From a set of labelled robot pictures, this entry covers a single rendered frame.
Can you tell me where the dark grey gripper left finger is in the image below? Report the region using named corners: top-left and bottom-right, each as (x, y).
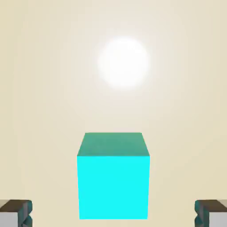
top-left (0, 200), bottom-right (33, 227)

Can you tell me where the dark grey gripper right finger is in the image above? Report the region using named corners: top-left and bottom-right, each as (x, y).
top-left (194, 200), bottom-right (227, 227)

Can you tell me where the small cyan cube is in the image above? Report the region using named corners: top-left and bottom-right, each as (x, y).
top-left (77, 132), bottom-right (151, 220)

